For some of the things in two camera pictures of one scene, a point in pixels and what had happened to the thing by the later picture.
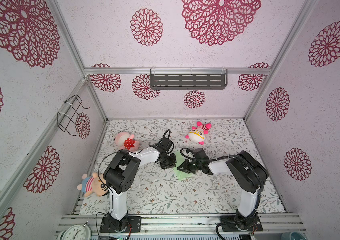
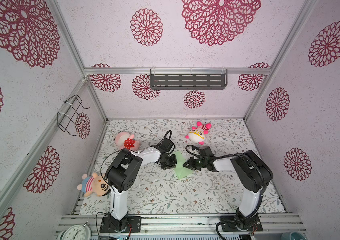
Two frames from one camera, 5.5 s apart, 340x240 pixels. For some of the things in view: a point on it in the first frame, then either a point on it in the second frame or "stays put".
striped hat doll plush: x=94 y=185 stays put
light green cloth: x=181 y=175 stays put
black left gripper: x=171 y=164 stays put
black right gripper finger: x=189 y=171 to x=195 y=168
